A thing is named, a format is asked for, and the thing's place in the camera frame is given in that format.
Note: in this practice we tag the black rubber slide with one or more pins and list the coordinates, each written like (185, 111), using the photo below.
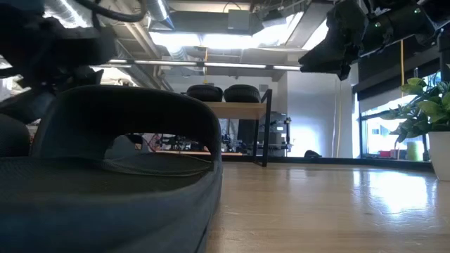
(24, 105)
(204, 94)
(105, 211)
(242, 94)
(12, 137)

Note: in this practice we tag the green potted plant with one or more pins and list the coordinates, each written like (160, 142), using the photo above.
(427, 109)

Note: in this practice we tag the silver ventilation duct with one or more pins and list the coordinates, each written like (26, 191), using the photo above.
(160, 10)

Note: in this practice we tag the dark object on floor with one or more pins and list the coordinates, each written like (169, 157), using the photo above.
(312, 154)

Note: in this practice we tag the wooden shelf black metal frame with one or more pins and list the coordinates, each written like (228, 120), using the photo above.
(235, 110)

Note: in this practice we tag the long ceiling light strip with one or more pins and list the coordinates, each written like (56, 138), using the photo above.
(228, 65)

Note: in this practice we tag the white plant pot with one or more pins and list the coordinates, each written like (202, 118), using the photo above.
(441, 154)

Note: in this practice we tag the grey equipment rack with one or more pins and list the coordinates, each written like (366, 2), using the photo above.
(276, 133)

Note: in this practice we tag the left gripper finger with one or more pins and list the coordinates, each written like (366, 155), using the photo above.
(77, 77)

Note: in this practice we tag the green container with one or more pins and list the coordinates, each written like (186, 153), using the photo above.
(413, 151)

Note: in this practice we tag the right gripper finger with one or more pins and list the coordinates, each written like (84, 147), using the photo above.
(341, 38)
(345, 74)

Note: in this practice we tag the black aluminium rig frame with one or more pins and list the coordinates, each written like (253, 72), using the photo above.
(351, 161)

